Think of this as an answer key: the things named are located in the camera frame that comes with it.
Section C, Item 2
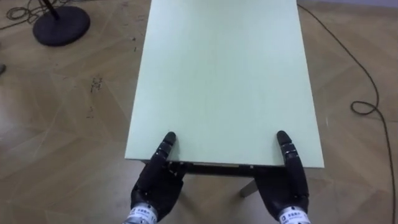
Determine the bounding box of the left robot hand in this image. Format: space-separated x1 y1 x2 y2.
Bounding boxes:
130 131 188 223

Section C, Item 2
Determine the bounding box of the black floor cable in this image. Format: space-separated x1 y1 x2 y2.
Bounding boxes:
297 2 397 224

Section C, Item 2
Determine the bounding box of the black round stand base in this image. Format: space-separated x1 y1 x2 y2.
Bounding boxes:
32 0 91 47

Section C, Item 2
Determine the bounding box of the tangled black cable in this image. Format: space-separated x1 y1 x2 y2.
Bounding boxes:
0 0 81 31

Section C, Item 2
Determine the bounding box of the white rectangular table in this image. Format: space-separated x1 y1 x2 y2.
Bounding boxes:
124 0 325 198

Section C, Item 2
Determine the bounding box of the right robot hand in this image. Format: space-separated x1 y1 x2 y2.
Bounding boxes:
253 130 310 222

